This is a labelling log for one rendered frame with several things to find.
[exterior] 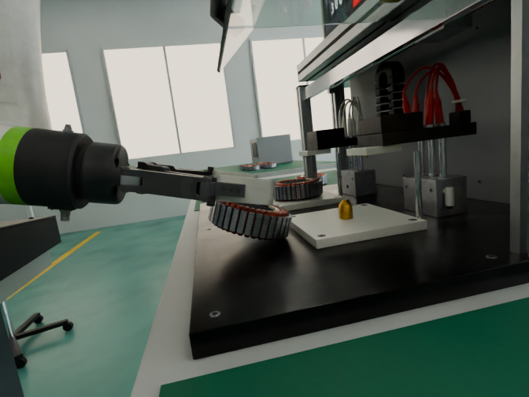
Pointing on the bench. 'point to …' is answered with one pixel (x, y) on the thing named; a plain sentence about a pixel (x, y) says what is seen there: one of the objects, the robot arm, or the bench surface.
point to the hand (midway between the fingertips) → (251, 187)
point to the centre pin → (345, 209)
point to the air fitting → (449, 197)
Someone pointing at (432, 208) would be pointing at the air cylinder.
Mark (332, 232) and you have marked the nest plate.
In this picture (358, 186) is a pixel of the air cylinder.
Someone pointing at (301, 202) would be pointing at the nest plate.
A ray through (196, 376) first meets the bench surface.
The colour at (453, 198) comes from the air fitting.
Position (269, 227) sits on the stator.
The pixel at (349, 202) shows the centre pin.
